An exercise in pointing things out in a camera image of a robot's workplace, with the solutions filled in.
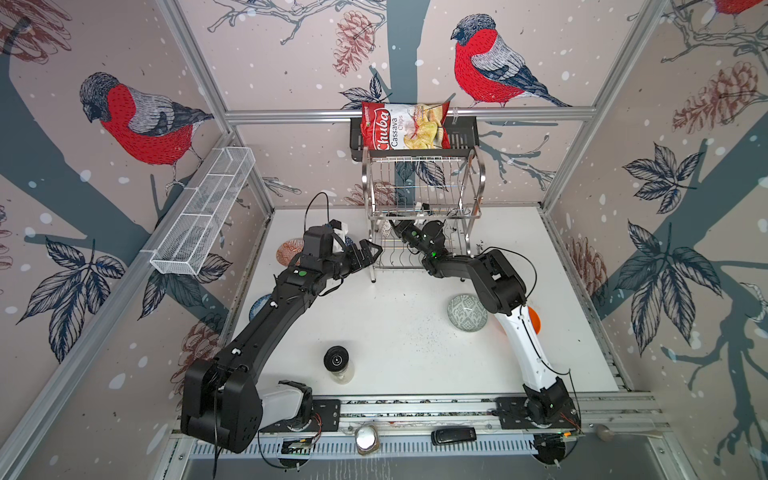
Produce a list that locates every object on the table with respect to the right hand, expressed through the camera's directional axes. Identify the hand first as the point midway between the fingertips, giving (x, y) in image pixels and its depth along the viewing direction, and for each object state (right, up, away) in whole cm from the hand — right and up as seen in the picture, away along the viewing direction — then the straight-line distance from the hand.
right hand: (381, 221), depth 97 cm
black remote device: (+18, -50, -31) cm, 61 cm away
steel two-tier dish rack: (+26, +15, +24) cm, 38 cm away
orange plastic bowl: (+45, -29, -12) cm, 55 cm away
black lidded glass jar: (-10, -35, -26) cm, 44 cm away
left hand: (-2, -9, -19) cm, 22 cm away
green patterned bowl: (+27, -29, -7) cm, 40 cm away
